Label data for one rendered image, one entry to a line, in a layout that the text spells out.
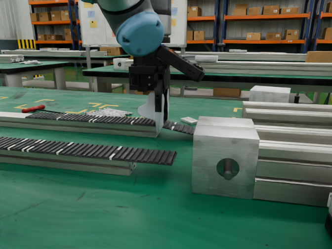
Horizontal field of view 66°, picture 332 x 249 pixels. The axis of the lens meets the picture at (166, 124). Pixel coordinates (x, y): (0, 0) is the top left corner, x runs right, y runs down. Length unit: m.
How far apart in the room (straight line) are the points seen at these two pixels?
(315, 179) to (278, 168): 0.05
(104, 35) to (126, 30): 3.35
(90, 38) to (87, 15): 0.30
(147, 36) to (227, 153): 0.21
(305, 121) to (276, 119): 0.06
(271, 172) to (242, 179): 0.04
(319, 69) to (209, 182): 1.76
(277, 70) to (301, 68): 0.15
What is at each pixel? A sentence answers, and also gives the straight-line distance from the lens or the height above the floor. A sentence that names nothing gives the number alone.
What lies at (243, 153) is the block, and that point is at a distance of 0.37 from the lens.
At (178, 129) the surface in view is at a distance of 0.60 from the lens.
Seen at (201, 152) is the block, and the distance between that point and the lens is 0.37.
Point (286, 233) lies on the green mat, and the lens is 0.36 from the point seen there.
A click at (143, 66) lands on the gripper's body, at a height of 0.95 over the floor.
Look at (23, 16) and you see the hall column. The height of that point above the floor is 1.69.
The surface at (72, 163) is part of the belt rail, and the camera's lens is 0.50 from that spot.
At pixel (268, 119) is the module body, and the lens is 0.56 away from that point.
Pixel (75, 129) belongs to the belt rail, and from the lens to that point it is 0.69.
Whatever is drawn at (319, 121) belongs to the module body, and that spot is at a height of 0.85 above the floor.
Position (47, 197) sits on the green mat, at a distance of 0.43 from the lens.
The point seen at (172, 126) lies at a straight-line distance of 0.61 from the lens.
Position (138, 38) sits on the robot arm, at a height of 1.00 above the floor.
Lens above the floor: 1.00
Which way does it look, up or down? 18 degrees down
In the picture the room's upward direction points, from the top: straight up
